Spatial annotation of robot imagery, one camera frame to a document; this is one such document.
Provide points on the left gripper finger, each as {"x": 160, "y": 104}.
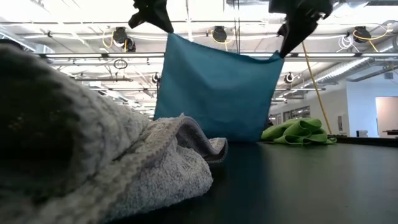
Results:
{"x": 166, "y": 14}
{"x": 158, "y": 18}

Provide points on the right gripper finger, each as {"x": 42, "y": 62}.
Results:
{"x": 289, "y": 28}
{"x": 301, "y": 29}

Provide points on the light blue microfiber towel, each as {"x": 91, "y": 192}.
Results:
{"x": 217, "y": 93}

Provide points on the grey microfiber towel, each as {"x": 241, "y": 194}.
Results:
{"x": 93, "y": 155}

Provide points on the silver ventilation duct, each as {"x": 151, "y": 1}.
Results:
{"x": 342, "y": 71}

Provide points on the black table frame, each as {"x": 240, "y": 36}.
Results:
{"x": 367, "y": 141}

